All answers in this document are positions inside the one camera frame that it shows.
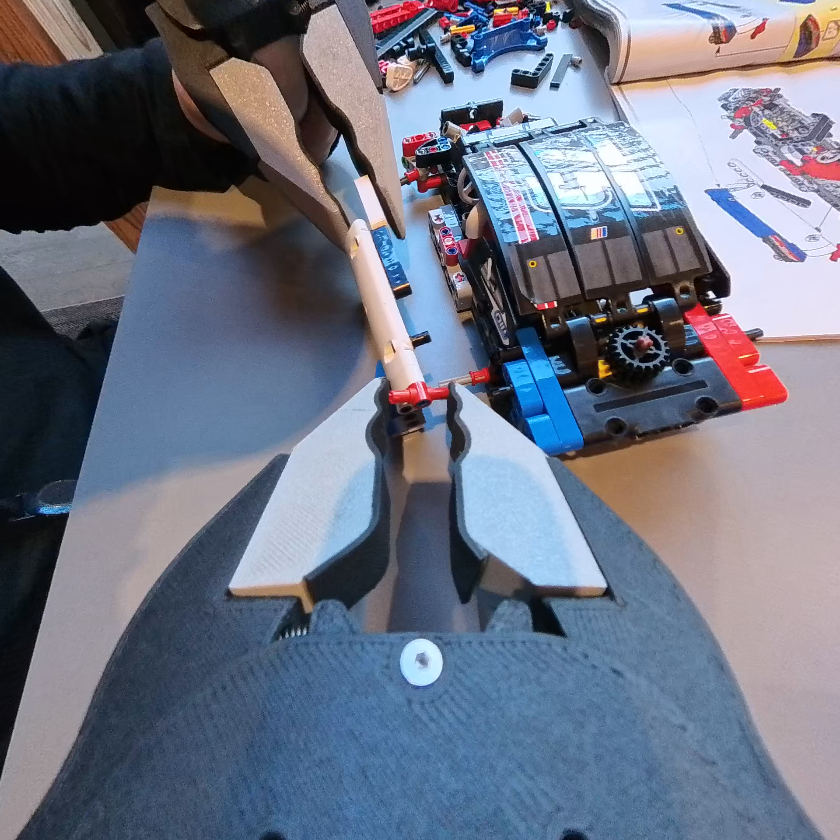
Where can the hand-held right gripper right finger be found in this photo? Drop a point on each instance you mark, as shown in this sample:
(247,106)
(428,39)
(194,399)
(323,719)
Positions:
(525,512)

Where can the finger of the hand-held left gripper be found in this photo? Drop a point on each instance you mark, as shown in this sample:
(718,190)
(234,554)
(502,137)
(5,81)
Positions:
(262,118)
(354,98)

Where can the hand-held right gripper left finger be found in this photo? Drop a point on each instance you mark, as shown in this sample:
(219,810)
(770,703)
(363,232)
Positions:
(308,512)

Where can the white blue brick side panel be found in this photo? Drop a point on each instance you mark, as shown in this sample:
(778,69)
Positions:
(377,289)

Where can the black toy brick car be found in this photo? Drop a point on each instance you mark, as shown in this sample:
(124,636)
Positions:
(590,229)

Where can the person's left forearm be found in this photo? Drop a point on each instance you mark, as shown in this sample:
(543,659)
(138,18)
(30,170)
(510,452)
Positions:
(85,138)

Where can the grey desk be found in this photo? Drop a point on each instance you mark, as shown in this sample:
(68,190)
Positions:
(229,328)

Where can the person's left hand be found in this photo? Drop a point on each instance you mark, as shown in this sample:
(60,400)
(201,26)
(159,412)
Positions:
(191,108)

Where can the pile of loose brick pieces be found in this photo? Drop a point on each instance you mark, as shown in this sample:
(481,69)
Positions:
(499,39)

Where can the person's dark clothing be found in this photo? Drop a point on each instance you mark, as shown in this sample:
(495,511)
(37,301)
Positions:
(39,407)

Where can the open instruction booklet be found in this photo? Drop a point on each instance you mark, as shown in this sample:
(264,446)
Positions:
(689,197)

